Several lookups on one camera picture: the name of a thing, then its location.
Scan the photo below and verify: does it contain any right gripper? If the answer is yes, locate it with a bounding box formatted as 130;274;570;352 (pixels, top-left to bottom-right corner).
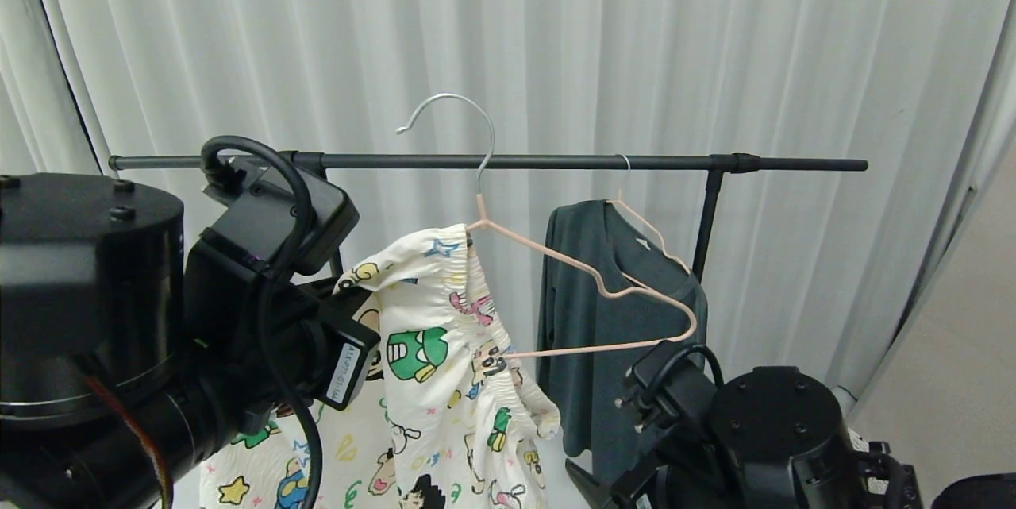
565;445;715;509

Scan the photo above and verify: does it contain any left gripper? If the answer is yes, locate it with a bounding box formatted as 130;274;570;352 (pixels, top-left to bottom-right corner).
179;287;383;454

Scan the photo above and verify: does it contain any cream printed garment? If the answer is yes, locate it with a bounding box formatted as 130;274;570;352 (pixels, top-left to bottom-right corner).
198;223;561;509

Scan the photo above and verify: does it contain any dark grey shirt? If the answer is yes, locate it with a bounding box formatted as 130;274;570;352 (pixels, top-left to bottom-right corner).
537;199;709;486

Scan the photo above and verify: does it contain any pink clothes hanger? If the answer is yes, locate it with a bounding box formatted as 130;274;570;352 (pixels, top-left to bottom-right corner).
607;153;693;278
395;93;699;361

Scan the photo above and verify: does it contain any black clothes rack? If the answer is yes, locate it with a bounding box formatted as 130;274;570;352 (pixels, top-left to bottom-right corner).
109;150;869;280

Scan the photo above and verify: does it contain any white curtain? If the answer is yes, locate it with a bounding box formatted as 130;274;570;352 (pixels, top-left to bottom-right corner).
0;0;1016;415

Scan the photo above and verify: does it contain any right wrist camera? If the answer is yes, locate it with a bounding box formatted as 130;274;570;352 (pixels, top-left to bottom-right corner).
618;341;719;434

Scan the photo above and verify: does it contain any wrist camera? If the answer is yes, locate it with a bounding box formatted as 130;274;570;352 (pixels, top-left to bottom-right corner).
618;341;719;434
187;158;360;319

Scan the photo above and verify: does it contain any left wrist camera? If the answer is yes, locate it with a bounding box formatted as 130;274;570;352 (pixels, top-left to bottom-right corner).
187;158;360;319

